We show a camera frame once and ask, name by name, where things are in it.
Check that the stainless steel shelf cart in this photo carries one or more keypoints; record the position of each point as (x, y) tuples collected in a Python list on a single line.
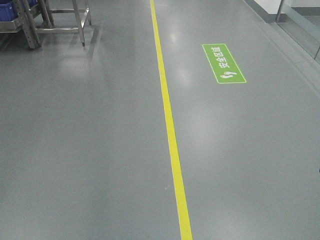
[(38, 19)]

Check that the green floor safety sign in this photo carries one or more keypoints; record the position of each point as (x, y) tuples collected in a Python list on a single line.
[(224, 67)]

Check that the blue crate on cart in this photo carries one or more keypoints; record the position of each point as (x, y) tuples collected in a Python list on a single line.
[(8, 11)]

